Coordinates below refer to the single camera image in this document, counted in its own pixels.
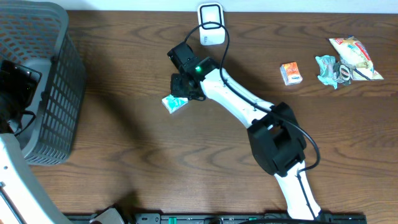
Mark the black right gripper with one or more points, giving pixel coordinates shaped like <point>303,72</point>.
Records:
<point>175,92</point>

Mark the teal small box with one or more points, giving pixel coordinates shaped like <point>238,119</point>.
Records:
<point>172,103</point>

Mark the orange small box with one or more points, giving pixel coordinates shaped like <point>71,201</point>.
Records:
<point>290,73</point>

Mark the teal snack packet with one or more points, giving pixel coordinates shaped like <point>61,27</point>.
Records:
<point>326,75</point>

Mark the black round-logo packet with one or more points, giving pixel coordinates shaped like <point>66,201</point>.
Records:
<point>341,74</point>

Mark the yellow snack bag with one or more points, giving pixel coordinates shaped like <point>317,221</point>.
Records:
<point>354,55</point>

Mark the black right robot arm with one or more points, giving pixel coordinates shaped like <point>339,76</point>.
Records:
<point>277,141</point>

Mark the white barcode scanner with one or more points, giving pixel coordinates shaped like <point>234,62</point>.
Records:
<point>211,34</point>

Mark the grey plastic mesh basket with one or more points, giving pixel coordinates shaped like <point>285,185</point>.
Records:
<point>35,35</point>

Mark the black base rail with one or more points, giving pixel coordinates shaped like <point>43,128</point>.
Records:
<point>114,214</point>

